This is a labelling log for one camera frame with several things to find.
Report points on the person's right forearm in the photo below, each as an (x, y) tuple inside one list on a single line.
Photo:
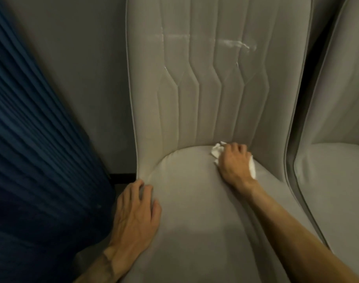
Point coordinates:
[(300, 235)]

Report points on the white cleaning cloth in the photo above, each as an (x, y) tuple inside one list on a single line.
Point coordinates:
[(216, 150)]

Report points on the person's right hand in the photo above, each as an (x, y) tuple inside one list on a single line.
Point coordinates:
[(235, 165)]

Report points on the dark blue ribbed fabric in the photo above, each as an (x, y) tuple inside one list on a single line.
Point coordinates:
[(35, 173)]

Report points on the person's left hand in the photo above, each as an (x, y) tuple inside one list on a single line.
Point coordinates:
[(135, 224)]

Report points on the grey padded chair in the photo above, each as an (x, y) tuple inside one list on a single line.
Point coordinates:
[(197, 85), (335, 188)]

